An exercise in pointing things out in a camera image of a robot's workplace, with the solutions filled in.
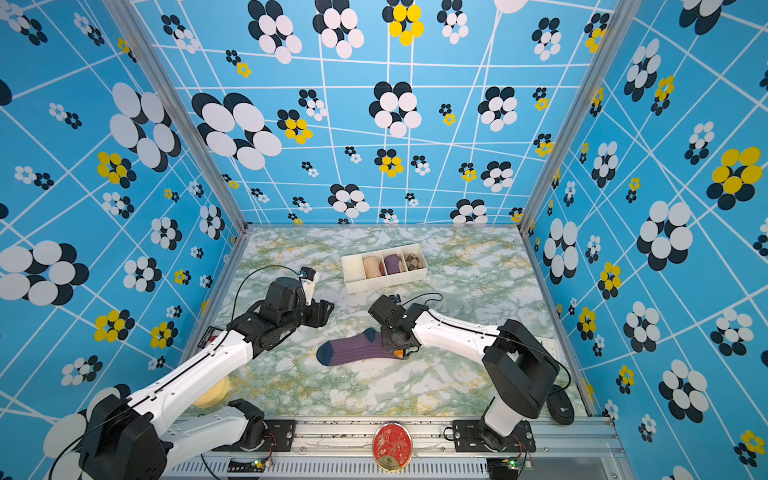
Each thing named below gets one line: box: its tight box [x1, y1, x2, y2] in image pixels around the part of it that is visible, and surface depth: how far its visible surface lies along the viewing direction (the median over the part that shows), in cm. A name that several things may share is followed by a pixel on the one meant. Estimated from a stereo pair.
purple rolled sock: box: [384, 254, 402, 275], surface depth 106 cm
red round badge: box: [373, 422, 413, 472], surface depth 71 cm
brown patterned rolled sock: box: [404, 253, 419, 271], surface depth 104 cm
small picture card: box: [197, 326, 224, 349], surface depth 91 cm
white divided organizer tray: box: [341, 243, 428, 295], surface depth 104 cm
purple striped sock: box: [316, 328, 407, 366], surface depth 90 cm
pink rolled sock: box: [363, 256, 386, 279], surface depth 103 cm
